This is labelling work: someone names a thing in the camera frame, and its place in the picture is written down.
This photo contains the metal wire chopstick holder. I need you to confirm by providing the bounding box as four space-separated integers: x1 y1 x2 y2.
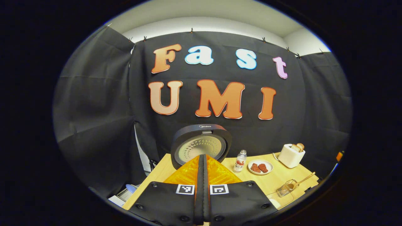
276 179 299 197

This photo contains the white round plate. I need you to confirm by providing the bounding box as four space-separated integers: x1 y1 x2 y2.
248 159 274 175

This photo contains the grey laptop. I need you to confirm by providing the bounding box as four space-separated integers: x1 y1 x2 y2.
108 184 139 207

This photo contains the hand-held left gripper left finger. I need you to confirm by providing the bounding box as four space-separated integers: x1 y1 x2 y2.
127 154 204 226

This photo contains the white toaster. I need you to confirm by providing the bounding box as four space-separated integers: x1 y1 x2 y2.
273 143 306 169

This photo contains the black rice cooker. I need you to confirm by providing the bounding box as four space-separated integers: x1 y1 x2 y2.
171 124 232 170

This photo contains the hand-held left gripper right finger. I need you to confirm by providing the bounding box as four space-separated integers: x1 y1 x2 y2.
204 154 278 226

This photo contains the wooden spoon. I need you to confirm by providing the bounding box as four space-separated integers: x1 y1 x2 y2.
287 172 316 191

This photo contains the small clear bottle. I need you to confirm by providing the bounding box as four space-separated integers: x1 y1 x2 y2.
233 150 247 173

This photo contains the clear plastic rice box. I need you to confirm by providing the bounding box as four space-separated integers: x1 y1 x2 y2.
266 190 294 210

